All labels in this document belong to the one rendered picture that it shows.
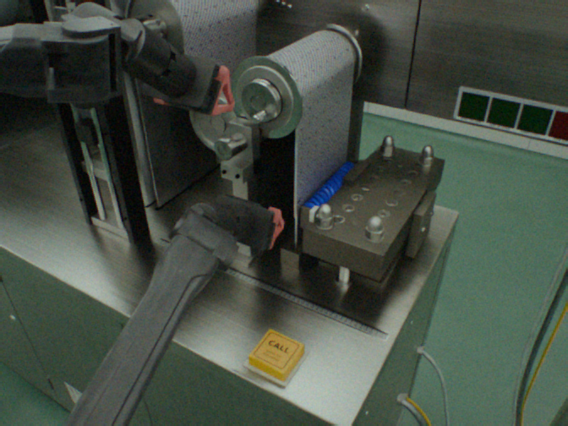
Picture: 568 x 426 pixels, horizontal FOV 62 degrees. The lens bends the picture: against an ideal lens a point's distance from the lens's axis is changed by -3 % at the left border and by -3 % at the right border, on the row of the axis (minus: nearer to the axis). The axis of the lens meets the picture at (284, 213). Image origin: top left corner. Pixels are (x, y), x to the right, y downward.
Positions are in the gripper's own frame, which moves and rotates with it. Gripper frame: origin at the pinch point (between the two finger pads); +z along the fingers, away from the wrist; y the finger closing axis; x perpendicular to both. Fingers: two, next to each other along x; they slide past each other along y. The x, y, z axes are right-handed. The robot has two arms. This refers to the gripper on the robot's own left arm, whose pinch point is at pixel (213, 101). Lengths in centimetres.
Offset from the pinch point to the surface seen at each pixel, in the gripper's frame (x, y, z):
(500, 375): -45, 59, 149
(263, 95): 5.4, 1.1, 11.3
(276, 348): -34.3, 15.4, 17.1
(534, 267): 3, 63, 206
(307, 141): 1.7, 6.5, 22.5
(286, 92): 6.9, 4.7, 11.9
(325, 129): 6.1, 6.6, 28.9
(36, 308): -56, -56, 32
